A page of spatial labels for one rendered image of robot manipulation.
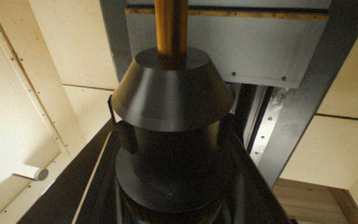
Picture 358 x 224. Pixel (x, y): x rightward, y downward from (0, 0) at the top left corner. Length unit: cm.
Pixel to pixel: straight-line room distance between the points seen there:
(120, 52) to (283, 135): 63
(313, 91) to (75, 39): 114
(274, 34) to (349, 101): 76
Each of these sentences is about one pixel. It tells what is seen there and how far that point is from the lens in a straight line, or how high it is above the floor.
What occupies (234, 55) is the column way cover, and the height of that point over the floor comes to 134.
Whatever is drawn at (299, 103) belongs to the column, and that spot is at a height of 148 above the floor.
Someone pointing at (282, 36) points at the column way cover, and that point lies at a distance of 50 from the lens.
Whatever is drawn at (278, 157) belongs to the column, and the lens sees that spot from 80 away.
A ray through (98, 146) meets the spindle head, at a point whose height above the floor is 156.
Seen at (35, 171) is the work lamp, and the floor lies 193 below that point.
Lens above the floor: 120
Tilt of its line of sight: 35 degrees up
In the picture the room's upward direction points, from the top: 180 degrees counter-clockwise
